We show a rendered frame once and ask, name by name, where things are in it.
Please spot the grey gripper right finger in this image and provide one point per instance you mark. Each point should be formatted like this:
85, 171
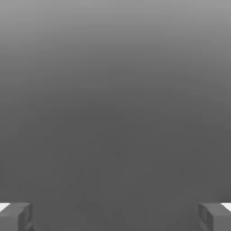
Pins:
216, 217

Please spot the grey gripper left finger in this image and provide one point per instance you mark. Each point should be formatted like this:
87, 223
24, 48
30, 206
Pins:
14, 217

